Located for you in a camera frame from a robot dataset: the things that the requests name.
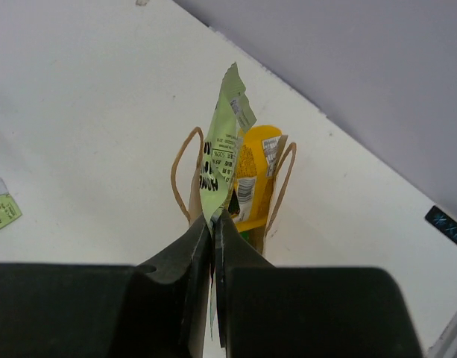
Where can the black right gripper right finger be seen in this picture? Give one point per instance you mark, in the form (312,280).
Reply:
(340,311)

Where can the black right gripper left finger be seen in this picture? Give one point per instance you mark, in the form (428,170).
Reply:
(155,309)

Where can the green chips bag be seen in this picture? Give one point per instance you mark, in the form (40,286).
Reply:
(245,235)

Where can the green candy packet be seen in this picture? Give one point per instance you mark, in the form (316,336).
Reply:
(9,210)

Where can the yellow M&M packet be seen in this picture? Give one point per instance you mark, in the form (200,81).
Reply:
(254,185)

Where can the light green sachet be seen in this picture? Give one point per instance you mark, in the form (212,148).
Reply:
(231,119)

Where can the brown paper bag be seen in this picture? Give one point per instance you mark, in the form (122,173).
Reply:
(286,159)

